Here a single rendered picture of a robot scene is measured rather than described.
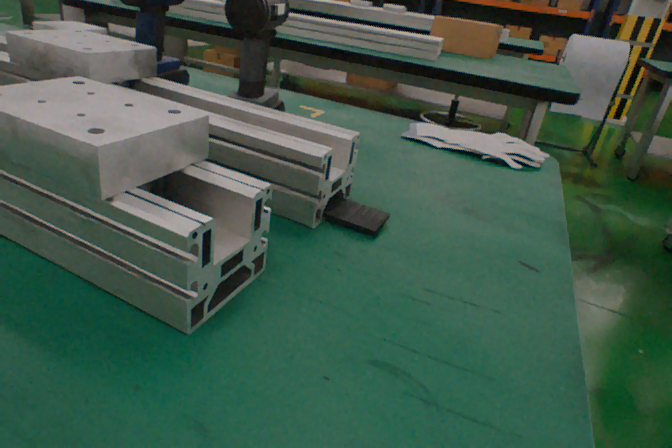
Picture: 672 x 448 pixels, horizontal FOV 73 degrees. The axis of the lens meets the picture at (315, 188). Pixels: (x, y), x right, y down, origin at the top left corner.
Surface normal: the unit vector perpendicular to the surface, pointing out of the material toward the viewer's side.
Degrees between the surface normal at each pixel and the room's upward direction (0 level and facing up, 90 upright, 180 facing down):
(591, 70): 100
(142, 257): 90
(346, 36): 90
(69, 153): 90
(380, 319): 0
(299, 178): 90
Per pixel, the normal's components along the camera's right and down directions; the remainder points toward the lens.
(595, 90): -0.40, 0.51
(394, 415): 0.12, -0.90
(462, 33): -0.48, 0.26
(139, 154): 0.88, 0.29
